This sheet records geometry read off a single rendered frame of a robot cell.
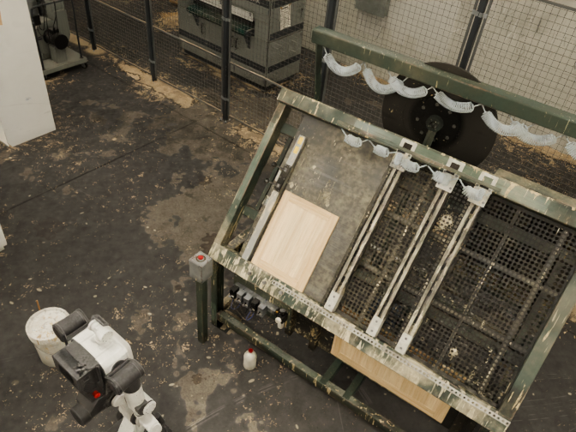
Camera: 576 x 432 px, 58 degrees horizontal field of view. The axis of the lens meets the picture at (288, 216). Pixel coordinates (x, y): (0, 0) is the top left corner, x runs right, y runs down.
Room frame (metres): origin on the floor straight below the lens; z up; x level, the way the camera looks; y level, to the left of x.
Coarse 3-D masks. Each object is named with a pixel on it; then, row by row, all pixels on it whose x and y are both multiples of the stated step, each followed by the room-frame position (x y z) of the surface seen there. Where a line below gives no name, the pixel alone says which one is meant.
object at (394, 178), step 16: (400, 144) 2.81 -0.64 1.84; (416, 144) 2.78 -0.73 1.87; (400, 160) 2.65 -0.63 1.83; (400, 176) 2.72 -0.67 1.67; (384, 192) 2.65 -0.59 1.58; (384, 208) 2.60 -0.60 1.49; (368, 224) 2.53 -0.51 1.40; (368, 240) 2.47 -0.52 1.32; (352, 256) 2.41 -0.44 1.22; (352, 272) 2.36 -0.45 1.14; (336, 288) 2.28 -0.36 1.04; (336, 304) 2.23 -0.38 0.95
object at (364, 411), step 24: (384, 216) 3.46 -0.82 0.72; (240, 240) 2.89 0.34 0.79; (216, 264) 2.65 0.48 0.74; (216, 288) 2.65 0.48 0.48; (216, 312) 2.65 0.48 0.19; (360, 312) 2.30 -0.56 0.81; (312, 336) 2.40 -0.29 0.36; (504, 336) 2.81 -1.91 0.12; (528, 336) 2.29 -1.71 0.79; (288, 360) 2.29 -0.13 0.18; (360, 408) 1.97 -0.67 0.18
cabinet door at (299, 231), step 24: (288, 192) 2.86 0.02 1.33; (288, 216) 2.74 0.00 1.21; (312, 216) 2.70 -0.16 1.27; (336, 216) 2.66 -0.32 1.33; (264, 240) 2.66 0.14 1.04; (288, 240) 2.62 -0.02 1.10; (312, 240) 2.58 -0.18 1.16; (264, 264) 2.54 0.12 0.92; (288, 264) 2.50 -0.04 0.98; (312, 264) 2.47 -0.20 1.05
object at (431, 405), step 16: (336, 336) 2.35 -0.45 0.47; (336, 352) 2.33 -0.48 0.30; (352, 352) 2.27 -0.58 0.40; (368, 368) 2.20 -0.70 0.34; (384, 368) 2.14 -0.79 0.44; (448, 368) 1.95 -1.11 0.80; (384, 384) 2.12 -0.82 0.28; (400, 384) 2.07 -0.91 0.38; (416, 400) 2.00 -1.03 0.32; (432, 400) 1.95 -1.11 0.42; (432, 416) 1.93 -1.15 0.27
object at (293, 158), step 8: (296, 144) 3.06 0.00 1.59; (304, 144) 3.08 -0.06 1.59; (288, 160) 3.00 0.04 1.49; (296, 160) 3.00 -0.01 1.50; (288, 176) 2.94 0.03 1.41; (280, 192) 2.87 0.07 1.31; (272, 200) 2.83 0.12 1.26; (272, 208) 2.79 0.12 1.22; (264, 216) 2.76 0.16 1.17; (264, 224) 2.73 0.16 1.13; (256, 232) 2.69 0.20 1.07; (256, 240) 2.66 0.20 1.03; (248, 248) 2.63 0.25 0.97; (248, 256) 2.59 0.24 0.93
